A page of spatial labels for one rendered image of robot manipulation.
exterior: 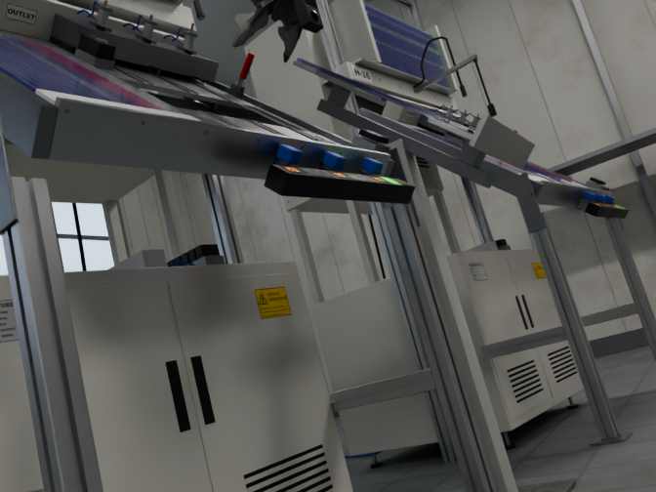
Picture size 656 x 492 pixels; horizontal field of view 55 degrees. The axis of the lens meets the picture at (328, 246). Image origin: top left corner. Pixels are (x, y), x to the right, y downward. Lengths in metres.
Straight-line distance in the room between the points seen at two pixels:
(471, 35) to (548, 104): 0.83
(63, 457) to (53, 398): 0.06
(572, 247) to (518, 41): 1.56
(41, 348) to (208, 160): 0.37
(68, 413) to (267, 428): 0.61
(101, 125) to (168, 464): 0.56
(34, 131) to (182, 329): 0.51
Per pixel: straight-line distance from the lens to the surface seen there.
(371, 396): 1.32
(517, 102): 4.95
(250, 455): 1.21
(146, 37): 1.51
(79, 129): 0.81
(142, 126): 0.84
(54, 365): 0.70
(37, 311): 0.70
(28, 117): 0.80
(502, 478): 1.42
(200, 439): 1.15
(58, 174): 1.71
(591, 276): 4.70
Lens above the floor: 0.36
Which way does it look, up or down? 11 degrees up
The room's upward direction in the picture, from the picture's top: 15 degrees counter-clockwise
